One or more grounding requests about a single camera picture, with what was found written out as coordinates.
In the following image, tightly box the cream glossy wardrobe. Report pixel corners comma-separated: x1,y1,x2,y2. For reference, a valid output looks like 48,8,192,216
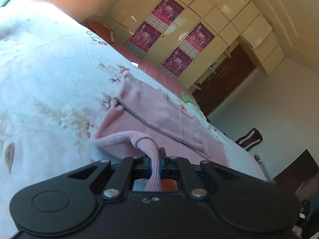
106,0,284,88

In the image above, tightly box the upper right purple poster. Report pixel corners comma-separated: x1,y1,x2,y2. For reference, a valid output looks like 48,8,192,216
185,23,215,52

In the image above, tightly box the orange striped pillow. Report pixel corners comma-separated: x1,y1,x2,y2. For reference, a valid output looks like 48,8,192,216
86,22,116,43

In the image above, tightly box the dark glossy cabinet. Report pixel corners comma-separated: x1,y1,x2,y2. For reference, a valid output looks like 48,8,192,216
273,149,318,201

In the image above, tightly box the upper left purple poster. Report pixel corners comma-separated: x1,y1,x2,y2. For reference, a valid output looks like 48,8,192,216
151,0,184,25

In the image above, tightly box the lower left purple poster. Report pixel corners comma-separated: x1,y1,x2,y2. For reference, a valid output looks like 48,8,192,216
127,22,161,53

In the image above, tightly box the green folded cloth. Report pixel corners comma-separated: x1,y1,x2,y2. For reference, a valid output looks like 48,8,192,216
179,91,200,109

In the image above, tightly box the dark brown wooden door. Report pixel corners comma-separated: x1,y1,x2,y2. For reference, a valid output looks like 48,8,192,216
192,45,256,117

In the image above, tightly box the dark wooden chair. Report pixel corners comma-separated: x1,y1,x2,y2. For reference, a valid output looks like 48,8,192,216
235,128,263,152

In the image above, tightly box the lower right purple poster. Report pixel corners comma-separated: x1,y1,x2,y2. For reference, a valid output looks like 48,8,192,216
160,47,192,78

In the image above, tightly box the white floral quilt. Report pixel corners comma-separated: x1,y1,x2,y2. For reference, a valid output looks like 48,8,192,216
1,2,265,238

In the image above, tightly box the purple poster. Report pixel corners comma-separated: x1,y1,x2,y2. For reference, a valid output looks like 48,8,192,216
160,47,192,78
151,0,184,25
185,23,215,52
127,22,161,53

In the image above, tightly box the pink knit sweater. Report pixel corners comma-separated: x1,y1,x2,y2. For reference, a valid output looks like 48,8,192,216
94,71,228,191

